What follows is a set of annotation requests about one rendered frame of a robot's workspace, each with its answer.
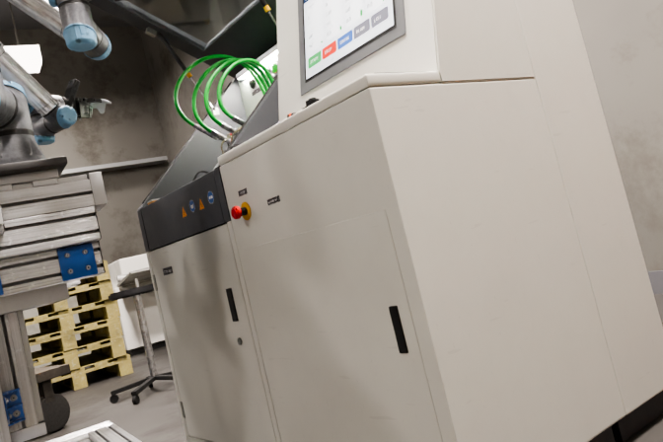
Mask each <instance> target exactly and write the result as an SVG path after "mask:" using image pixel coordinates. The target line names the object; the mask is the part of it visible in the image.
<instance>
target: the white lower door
mask: <svg viewBox="0 0 663 442"><path fill-rule="evenodd" d="M149 255H150V260H151V264H152V268H153V273H154V275H153V280H154V284H155V289H156V291H158V296H159V300H160V305H161V310H162V314H163V319H164V324H165V328H166V333H167V337H168V342H169V347H170V350H171V355H172V360H173V364H174V369H175V373H176V378H177V383H178V387H179V392H180V397H181V402H180V404H181V408H182V413H183V417H184V419H185V423H186V428H187V432H188V436H192V437H196V438H200V439H204V440H209V441H213V442H277V441H276V436H275V432H274V428H273V423H272V419H271V414H270V410H269V405H268V401H267V397H266V392H265V388H264V383H263V379H262V375H261V371H260V367H259V362H258V355H257V350H256V346H255V341H254V337H253V333H252V328H251V324H250V319H249V315H248V311H247V306H246V302H245V297H244V293H243V288H242V284H241V280H240V275H239V271H238V267H237V263H236V259H235V254H234V250H233V245H232V241H231V237H230V232H229V228H228V224H225V225H222V226H219V227H217V228H214V229H211V230H208V231H206V232H203V233H200V234H198V235H195V236H192V237H189V238H187V239H184V240H181V241H178V242H176V243H173V244H170V245H168V246H165V247H163V248H160V249H158V250H155V251H152V252H150V253H149Z"/></svg>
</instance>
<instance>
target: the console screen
mask: <svg viewBox="0 0 663 442"><path fill-rule="evenodd" d="M298 26H299V56H300V88H301V96H303V95H305V94H306V93H308V92H310V91H312V90H313V89H315V88H317V87H318V86H320V85H322V84H323V83H325V82H327V80H329V79H331V78H332V77H334V76H336V75H337V74H339V73H341V72H342V71H344V70H346V69H348V68H349V67H351V66H353V65H354V64H356V63H358V62H359V61H361V60H363V59H364V58H366V57H368V56H369V55H371V54H373V53H374V52H376V51H378V50H380V49H381V48H383V47H385V46H386V45H388V44H390V43H391V42H393V41H395V40H396V39H398V38H400V37H402V36H404V35H405V34H406V27H405V0H298Z"/></svg>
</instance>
